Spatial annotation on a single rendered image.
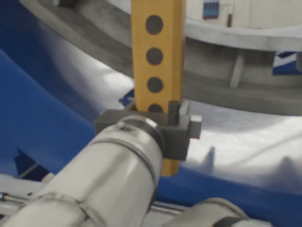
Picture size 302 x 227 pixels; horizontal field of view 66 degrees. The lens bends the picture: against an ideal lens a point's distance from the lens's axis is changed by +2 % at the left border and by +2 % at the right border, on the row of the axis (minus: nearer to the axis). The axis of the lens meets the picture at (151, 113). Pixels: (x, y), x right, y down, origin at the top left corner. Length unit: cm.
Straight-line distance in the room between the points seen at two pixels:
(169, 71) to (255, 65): 51
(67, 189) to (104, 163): 4
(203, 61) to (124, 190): 70
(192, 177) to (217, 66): 39
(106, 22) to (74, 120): 37
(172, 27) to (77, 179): 26
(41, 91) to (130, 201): 74
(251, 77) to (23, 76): 78
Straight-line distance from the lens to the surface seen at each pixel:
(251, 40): 66
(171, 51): 37
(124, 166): 20
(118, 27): 90
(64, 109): 86
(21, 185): 111
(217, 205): 34
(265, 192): 84
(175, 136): 30
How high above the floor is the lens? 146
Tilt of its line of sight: 21 degrees down
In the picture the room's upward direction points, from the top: 1 degrees counter-clockwise
